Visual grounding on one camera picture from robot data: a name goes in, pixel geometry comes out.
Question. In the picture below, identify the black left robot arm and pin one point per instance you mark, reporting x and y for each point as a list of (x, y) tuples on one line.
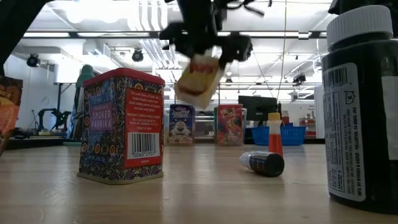
[(12, 18)]

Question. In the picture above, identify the black ceiling spotlight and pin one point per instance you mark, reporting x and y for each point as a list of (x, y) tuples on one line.
[(137, 55), (33, 60)]

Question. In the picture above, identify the dark dropper bottle white cap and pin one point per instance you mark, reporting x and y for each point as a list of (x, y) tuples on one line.
[(264, 163)]

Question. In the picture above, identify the yellow Corn Pops cereal box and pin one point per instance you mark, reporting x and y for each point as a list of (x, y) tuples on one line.
[(199, 84)]

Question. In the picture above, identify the black background robot arm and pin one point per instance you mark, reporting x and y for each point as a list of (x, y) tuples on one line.
[(54, 118)]

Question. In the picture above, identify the black ceiling beam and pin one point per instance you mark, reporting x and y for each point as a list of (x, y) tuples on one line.
[(73, 34)]

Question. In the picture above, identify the blue plastic basket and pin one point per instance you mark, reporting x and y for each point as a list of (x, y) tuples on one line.
[(292, 135)]

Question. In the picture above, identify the red Froot Loops cereal box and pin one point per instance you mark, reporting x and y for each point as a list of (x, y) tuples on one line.
[(230, 124)]

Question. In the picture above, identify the black bottle white ribbed cap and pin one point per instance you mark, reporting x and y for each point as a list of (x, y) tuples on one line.
[(367, 124)]

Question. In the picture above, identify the small red bottle yellow cap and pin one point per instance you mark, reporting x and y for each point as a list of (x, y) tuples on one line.
[(275, 143)]

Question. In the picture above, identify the black background monitor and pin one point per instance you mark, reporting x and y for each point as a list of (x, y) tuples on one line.
[(258, 107)]

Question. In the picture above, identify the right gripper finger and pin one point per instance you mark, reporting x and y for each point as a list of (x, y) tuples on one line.
[(224, 59), (186, 51)]

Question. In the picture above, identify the smoked paprika tin red lid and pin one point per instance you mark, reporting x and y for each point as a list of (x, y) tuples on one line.
[(121, 130)]

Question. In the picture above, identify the blue Frosted Flakes cereal box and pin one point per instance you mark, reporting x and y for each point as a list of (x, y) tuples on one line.
[(182, 124)]

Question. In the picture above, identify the black background workstation frame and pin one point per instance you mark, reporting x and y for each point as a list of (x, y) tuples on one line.
[(59, 105)]

